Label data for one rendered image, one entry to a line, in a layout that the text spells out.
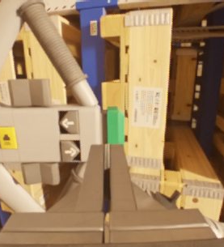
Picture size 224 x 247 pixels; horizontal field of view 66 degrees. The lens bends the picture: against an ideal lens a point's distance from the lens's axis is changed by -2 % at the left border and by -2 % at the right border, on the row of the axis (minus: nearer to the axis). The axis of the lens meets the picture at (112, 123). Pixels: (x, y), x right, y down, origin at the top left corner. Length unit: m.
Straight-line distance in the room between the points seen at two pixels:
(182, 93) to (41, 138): 2.01
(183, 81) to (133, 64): 1.32
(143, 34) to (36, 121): 0.75
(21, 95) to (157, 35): 0.75
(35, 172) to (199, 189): 0.94
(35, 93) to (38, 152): 0.09
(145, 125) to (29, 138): 0.74
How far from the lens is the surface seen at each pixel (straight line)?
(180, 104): 2.22
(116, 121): 0.28
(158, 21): 0.95
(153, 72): 0.92
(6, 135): 0.32
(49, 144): 0.30
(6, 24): 0.32
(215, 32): 2.13
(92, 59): 1.05
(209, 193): 1.15
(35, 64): 1.14
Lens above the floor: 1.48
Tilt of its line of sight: 14 degrees down
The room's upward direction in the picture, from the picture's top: 94 degrees clockwise
